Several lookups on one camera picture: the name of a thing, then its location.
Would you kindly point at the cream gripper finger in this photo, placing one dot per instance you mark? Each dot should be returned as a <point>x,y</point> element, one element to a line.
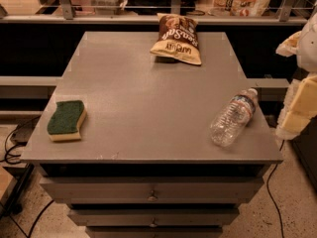
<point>289,46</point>
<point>303,106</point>

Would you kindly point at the brown chip bag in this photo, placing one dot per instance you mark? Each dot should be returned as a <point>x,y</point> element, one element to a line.
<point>177,39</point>

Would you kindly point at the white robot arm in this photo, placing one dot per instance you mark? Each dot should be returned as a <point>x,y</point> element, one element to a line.
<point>306,56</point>

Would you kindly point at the black bag on shelf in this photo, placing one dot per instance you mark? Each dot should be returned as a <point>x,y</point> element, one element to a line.
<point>151,7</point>

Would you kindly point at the clear plastic water bottle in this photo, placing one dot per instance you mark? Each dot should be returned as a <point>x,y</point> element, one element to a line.
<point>233,118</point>

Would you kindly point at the green yellow sponge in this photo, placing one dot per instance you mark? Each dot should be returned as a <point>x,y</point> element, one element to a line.
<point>66,121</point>

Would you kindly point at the metal shelf rail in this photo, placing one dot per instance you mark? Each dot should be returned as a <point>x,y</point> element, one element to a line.
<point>278,12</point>

